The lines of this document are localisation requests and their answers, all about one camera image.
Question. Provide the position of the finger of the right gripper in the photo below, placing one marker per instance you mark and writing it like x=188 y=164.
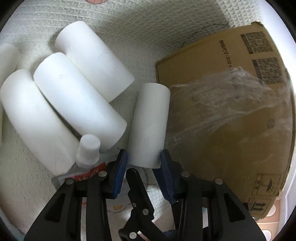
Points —
x=142 y=213

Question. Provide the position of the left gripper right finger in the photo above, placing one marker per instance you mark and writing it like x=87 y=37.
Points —
x=204 y=210

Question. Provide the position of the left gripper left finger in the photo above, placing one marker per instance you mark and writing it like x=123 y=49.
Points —
x=60 y=219

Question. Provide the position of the white red spout pouch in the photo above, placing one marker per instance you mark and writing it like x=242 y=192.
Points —
x=88 y=161

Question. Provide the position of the white paper roll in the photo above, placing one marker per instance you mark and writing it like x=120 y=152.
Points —
x=149 y=125
x=37 y=124
x=93 y=58
x=10 y=56
x=77 y=101

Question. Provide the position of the brown cardboard box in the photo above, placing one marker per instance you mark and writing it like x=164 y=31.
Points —
x=232 y=114

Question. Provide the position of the pink cartoon patterned cloth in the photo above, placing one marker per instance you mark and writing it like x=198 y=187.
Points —
x=138 y=32

